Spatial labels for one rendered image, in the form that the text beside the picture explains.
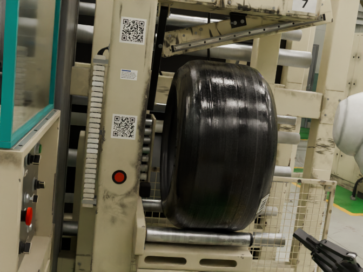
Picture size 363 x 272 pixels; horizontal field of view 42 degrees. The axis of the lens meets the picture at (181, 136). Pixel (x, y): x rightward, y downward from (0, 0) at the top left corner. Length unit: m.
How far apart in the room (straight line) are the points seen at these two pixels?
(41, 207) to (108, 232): 0.25
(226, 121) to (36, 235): 0.63
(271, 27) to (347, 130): 1.06
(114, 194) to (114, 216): 0.07
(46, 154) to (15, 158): 0.54
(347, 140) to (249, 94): 0.51
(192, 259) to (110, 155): 0.41
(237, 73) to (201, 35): 0.45
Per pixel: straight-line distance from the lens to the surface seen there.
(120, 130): 1.47
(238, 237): 1.54
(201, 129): 1.31
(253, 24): 1.92
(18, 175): 0.85
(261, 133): 1.35
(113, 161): 1.49
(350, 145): 0.95
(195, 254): 1.50
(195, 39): 1.87
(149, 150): 1.90
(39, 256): 1.33
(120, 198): 1.52
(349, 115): 0.94
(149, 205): 1.75
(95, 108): 1.47
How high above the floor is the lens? 1.45
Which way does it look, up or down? 10 degrees down
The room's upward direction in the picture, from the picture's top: 7 degrees clockwise
